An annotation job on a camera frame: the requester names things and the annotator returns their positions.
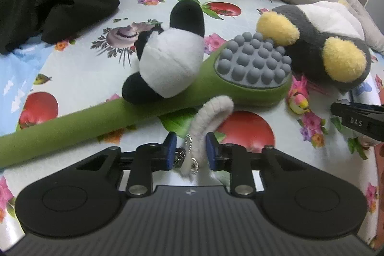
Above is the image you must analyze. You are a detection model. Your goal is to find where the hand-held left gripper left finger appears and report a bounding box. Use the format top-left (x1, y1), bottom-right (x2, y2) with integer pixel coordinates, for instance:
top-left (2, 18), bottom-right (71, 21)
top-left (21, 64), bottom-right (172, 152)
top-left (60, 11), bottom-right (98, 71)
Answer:
top-left (76, 131), bottom-right (177, 197)

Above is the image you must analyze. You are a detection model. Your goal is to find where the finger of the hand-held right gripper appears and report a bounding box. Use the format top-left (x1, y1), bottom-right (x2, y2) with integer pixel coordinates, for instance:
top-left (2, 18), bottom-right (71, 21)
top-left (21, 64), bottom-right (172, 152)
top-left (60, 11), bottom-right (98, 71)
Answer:
top-left (330, 102), bottom-right (384, 143)

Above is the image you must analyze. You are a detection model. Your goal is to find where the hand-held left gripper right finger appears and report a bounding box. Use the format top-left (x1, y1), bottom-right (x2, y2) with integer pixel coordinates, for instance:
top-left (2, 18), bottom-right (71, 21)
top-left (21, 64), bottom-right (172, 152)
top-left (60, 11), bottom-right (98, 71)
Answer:
top-left (205, 132), bottom-right (303, 196)

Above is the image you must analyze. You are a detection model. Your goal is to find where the white hair scrunchie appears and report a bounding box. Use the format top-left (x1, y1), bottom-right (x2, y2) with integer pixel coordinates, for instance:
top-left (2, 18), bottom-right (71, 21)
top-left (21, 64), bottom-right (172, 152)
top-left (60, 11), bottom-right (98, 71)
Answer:
top-left (173, 95), bottom-right (234, 177)

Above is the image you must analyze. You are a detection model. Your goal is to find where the small pink yellow toy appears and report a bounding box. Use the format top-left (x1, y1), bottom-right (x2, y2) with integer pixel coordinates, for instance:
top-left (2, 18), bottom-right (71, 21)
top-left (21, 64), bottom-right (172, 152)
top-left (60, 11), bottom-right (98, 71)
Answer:
top-left (286, 76), bottom-right (311, 115)

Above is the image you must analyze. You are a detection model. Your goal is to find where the green massage hammer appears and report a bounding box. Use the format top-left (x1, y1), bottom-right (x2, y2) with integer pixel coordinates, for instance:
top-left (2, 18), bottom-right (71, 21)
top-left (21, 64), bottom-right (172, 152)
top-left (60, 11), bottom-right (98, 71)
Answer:
top-left (0, 32), bottom-right (293, 169)

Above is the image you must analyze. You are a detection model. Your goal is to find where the panda plush toy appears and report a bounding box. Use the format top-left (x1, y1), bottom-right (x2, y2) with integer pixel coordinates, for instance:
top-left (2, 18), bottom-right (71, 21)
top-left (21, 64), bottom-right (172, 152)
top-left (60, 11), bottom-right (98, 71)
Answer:
top-left (121, 0), bottom-right (206, 103)

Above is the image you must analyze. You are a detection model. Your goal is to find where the grey penguin plush toy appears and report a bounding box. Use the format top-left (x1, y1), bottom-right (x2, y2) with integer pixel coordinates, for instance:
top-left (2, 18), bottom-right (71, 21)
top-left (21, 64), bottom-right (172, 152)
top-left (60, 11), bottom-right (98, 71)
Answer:
top-left (256, 1), bottom-right (372, 93)

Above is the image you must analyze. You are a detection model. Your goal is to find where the fruit print bedsheet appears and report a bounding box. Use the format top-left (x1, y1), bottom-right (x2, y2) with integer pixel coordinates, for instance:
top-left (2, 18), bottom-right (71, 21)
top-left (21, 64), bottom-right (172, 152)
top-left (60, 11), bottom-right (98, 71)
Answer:
top-left (0, 0), bottom-right (384, 247)

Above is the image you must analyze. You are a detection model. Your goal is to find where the light blue printed cloth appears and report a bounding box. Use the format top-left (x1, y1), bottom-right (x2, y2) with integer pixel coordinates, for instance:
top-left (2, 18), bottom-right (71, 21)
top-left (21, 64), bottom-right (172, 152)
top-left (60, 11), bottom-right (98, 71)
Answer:
top-left (0, 40), bottom-right (59, 132)

